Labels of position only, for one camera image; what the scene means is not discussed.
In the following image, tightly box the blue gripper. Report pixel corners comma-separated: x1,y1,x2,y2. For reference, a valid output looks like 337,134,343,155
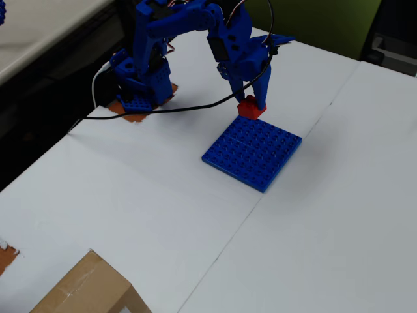
217,38,272,110

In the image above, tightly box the red 2x2 toy block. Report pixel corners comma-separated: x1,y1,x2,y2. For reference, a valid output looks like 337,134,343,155
237,94,268,120

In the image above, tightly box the blue robot arm base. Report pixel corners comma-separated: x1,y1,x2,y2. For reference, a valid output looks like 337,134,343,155
109,48,174,114

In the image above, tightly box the blue 8x8 studded plate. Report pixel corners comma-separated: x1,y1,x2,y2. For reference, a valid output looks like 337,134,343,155
201,114,303,194

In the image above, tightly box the green chair back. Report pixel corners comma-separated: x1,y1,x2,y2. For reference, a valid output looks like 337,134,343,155
244,0,382,62

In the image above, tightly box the white paper table cover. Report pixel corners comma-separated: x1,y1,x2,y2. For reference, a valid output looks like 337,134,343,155
0,25,359,313
179,60,417,313

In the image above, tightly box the dark grey office furniture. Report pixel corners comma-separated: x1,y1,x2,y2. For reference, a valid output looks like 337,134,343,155
360,0,417,78

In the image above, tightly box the white desk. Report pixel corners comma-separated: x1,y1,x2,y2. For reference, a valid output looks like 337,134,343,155
0,0,117,86

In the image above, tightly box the brown cardboard box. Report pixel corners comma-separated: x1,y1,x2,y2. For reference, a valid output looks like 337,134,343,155
29,249,154,313

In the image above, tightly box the white cable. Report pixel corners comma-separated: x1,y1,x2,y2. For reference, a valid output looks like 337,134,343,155
91,61,111,108

